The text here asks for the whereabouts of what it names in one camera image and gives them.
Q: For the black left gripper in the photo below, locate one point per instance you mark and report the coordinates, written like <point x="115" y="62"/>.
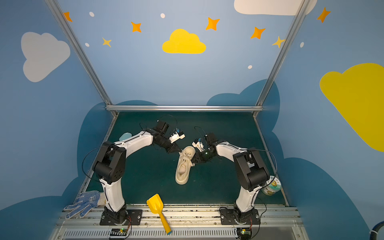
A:
<point x="170" y="146"/>

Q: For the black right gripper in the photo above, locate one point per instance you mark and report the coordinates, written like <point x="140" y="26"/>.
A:
<point x="199" y="155"/>

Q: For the white canvas sneaker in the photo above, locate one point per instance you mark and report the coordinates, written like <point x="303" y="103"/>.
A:
<point x="182" y="174"/>

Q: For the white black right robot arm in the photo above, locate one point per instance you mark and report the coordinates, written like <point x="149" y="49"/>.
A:
<point x="252" y="174"/>

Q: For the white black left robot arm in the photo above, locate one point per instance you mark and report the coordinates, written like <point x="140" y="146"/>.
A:
<point x="110" y="165"/>

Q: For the light blue toy spatula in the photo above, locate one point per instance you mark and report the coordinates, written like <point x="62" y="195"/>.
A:
<point x="125" y="136"/>

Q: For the yellow toy shovel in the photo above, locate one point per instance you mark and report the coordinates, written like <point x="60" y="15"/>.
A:
<point x="156" y="206"/>

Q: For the back horizontal aluminium bar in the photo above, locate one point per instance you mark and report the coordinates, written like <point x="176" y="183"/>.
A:
<point x="132" y="108"/>

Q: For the round tin can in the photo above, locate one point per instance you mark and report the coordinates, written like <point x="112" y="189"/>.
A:
<point x="273" y="186"/>

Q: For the right green circuit board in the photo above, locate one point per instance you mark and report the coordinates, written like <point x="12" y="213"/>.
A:
<point x="243" y="234"/>

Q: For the green circuit board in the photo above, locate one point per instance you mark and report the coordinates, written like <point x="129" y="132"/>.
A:
<point x="243" y="234"/>
<point x="118" y="234"/>

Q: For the left green circuit board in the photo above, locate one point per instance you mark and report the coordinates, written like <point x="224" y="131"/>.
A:
<point x="118" y="234"/>

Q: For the blue dotted work glove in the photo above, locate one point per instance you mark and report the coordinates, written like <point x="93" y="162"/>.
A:
<point x="83" y="204"/>

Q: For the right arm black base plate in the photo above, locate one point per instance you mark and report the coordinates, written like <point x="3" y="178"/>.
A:
<point x="236" y="217"/>

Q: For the left side aluminium floor rail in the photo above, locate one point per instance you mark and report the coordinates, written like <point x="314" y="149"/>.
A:
<point x="95" y="130"/>

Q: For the aluminium floor rail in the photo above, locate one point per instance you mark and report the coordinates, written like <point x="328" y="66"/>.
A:
<point x="95" y="130"/>
<point x="269" y="154"/>

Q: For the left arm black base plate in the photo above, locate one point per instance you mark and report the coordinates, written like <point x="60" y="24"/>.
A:
<point x="123" y="217"/>

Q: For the right side aluminium floor rail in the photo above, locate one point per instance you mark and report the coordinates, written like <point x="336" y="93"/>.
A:
<point x="269" y="154"/>

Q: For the aluminium front rail platform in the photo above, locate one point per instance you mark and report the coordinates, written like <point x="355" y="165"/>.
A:
<point x="188" y="222"/>

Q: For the left aluminium frame post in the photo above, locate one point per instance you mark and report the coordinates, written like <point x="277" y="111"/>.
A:
<point x="64" y="24"/>

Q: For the aluminium frame post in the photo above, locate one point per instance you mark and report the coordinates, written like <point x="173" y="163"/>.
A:
<point x="290" y="37"/>
<point x="64" y="24"/>

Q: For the right aluminium frame post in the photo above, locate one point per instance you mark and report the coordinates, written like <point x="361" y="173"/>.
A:
<point x="290" y="37"/>

